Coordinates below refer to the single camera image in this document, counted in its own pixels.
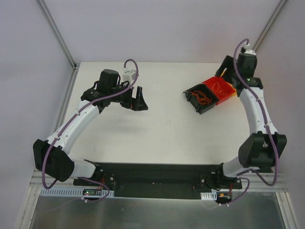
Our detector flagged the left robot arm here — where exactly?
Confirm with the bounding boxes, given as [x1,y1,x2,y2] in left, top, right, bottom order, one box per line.
[33,69,148,186]

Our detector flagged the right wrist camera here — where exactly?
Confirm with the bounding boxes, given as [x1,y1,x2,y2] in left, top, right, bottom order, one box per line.
[241,43,256,56]

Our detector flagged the black plastic bin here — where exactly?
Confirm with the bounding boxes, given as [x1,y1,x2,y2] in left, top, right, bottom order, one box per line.
[183,83,219,115]

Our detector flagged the aluminium frame post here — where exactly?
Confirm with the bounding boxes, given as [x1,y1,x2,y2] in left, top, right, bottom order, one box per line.
[239,0,289,52]
[35,0,77,70]

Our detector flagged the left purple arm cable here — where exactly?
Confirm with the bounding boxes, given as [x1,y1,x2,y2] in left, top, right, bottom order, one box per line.
[41,58,139,203]

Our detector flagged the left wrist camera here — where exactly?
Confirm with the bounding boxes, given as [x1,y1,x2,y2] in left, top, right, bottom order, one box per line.
[122,68,136,83]

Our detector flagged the red plastic bin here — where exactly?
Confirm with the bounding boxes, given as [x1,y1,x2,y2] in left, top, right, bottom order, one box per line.
[204,76,236,105]

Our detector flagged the orange cables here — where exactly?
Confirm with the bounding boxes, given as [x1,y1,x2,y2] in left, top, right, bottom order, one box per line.
[190,90,214,106]

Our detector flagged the yellow cables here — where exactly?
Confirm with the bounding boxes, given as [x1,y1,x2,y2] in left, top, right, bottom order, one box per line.
[212,81,229,97]

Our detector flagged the right aluminium frame post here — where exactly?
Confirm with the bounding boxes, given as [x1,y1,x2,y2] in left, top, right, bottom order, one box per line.
[239,0,289,52]

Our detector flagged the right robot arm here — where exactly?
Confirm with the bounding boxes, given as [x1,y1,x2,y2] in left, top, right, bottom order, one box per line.
[214,51,287,188]

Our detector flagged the right white cable duct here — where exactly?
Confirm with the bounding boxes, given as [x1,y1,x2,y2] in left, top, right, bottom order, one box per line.
[200,192,217,201]

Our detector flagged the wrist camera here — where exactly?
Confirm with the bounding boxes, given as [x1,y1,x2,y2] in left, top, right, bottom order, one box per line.
[241,43,256,56]
[122,68,136,83]

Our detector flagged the left aluminium frame post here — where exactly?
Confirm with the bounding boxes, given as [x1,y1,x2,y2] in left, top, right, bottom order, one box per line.
[35,0,77,70]

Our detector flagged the yellow plastic bin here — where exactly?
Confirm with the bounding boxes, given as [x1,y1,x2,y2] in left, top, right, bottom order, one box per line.
[221,68,239,97]

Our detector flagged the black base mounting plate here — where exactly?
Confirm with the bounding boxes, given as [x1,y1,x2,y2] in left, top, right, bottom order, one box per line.
[73,163,242,199]

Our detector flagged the left white cable duct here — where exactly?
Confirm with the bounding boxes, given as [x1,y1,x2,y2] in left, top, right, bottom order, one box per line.
[40,187,114,198]

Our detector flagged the white cable duct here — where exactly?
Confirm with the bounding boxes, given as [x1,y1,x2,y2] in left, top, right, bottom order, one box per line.
[200,192,217,201]
[40,187,114,198]

